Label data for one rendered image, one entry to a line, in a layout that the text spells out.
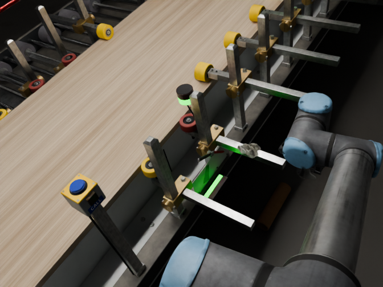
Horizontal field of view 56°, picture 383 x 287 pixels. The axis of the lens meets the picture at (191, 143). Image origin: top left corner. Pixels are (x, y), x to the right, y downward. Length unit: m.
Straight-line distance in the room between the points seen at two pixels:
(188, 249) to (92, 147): 1.04
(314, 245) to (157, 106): 1.10
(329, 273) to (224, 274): 0.14
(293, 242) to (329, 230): 1.50
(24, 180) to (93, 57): 0.79
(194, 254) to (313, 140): 0.55
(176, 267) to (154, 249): 0.88
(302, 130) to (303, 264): 0.52
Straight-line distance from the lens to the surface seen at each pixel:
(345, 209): 0.70
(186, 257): 0.52
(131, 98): 1.66
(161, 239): 1.41
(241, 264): 0.51
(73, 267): 1.45
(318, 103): 1.06
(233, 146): 1.39
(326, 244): 0.61
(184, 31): 2.00
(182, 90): 1.26
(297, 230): 2.16
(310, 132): 0.99
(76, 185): 0.96
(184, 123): 1.45
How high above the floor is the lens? 1.92
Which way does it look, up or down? 47 degrees down
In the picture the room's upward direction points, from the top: 15 degrees counter-clockwise
